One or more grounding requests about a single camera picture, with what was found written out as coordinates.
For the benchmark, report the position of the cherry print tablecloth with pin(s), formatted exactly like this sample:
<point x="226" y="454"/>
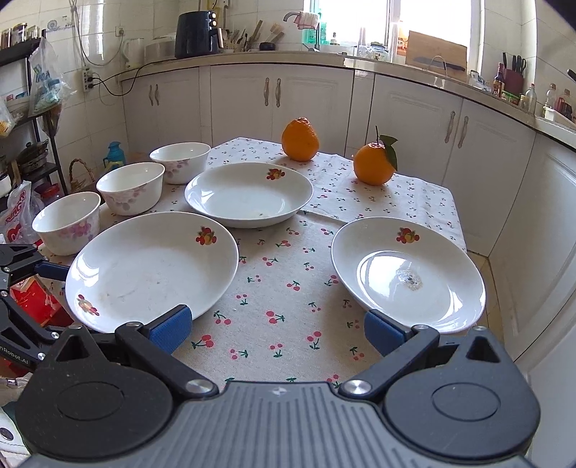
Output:
<point x="279" y="279"/>

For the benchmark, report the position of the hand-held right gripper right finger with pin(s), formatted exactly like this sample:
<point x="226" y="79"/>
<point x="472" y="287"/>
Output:
<point x="382" y="333"/>

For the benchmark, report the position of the dark sauce bottle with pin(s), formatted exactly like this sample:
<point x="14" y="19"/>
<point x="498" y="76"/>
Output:
<point x="498" y="83"/>

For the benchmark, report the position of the clear hanging plastic bag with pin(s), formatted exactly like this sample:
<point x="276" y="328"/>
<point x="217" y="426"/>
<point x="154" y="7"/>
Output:
<point x="47" y="81"/>

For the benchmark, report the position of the red and white plastic bag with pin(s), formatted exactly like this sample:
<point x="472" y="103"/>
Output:
<point x="18" y="216"/>

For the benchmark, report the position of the bumpy-topped orange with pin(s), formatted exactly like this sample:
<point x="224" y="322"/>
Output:
<point x="300" y="141"/>

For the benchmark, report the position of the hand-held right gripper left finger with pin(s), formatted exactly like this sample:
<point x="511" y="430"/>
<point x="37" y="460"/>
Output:
<point x="173" y="326"/>

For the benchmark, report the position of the orange with green leaf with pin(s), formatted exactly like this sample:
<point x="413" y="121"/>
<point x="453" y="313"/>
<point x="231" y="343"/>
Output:
<point x="372" y="164"/>

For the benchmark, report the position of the white electric kettle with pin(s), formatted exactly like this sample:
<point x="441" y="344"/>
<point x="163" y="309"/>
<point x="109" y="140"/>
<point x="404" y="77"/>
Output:
<point x="133" y="54"/>

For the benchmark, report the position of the stone kitchen countertop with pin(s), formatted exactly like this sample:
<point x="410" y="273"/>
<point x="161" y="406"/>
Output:
<point x="270" y="56"/>

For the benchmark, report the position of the red cardboard box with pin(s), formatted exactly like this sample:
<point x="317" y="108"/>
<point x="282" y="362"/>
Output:
<point x="31" y="301"/>

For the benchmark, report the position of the metal kitchen faucet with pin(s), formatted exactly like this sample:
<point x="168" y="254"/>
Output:
<point x="317" y="31"/>

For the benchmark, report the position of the white rice cooker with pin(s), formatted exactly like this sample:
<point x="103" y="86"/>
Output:
<point x="159" y="49"/>

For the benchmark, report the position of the utensil holder with utensils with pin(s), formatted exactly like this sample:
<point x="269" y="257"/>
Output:
<point x="238" y="40"/>

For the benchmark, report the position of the black metal shelf rack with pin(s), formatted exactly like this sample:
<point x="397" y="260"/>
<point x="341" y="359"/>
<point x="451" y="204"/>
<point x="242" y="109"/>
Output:
<point x="22" y="49"/>

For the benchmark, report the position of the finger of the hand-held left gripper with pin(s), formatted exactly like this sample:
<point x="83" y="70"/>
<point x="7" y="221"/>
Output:
<point x="49" y="271"/>
<point x="27" y="321"/>

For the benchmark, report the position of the pink checked dish towel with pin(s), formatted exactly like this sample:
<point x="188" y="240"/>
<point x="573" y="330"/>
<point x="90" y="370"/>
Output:
<point x="307" y="20"/>

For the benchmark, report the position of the green dish soap bottle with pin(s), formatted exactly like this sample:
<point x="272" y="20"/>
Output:
<point x="309" y="37"/>

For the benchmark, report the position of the clear glass bottle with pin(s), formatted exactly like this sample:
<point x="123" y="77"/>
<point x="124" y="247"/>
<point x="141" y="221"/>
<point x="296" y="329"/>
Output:
<point x="531" y="99"/>

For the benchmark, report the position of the black pot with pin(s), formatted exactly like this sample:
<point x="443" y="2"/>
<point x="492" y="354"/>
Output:
<point x="31" y="155"/>

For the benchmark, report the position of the black air fryer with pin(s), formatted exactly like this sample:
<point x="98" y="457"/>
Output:
<point x="195" y="36"/>

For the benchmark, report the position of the white bowl with pink flowers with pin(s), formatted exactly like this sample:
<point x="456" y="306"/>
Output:
<point x="180" y="168"/>
<point x="130" y="193"/>
<point x="67" y="229"/>

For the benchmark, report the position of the white power strip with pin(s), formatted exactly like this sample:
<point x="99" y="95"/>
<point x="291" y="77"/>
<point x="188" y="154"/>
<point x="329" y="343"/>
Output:
<point x="88" y="80"/>

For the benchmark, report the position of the wooden cutting board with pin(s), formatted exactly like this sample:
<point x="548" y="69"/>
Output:
<point x="434" y="47"/>

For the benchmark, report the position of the red knife block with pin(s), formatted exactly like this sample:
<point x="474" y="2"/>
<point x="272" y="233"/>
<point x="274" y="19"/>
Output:
<point x="514" y="81"/>

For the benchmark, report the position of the white plate with fruit print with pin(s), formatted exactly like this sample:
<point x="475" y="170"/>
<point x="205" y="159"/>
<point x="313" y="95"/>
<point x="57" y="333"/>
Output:
<point x="247" y="193"/>
<point x="148" y="270"/>
<point x="382" y="270"/>

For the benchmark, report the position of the kitchen window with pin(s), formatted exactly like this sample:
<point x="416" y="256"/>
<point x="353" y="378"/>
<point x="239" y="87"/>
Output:
<point x="360" y="18"/>

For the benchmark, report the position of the wicker basket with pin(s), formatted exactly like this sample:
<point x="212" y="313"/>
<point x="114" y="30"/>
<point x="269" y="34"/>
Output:
<point x="81" y="180"/>

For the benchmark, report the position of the metal tin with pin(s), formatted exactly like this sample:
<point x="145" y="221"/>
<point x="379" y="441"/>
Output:
<point x="19" y="33"/>

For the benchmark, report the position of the teal thermos jug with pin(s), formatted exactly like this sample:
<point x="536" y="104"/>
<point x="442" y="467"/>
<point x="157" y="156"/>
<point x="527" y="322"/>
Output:
<point x="114" y="155"/>

